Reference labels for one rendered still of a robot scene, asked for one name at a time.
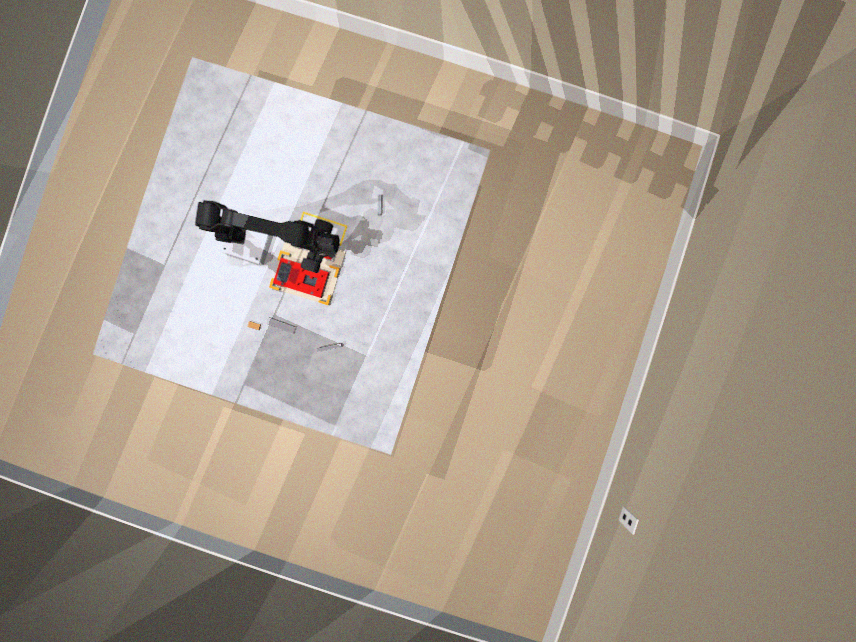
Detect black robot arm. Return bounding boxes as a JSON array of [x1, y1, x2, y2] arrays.
[[195, 200, 340, 257]]

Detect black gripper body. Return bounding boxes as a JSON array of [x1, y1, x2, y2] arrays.
[[301, 219, 333, 273]]

